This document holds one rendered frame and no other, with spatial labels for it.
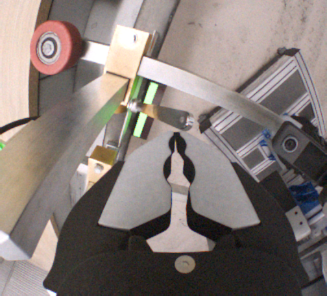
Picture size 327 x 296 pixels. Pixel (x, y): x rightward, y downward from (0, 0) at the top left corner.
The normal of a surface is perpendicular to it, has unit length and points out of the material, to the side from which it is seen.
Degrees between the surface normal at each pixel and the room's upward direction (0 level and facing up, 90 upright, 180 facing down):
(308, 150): 30
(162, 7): 0
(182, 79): 0
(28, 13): 0
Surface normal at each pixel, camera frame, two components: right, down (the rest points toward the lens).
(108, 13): -0.04, 0.50
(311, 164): -0.52, 0.29
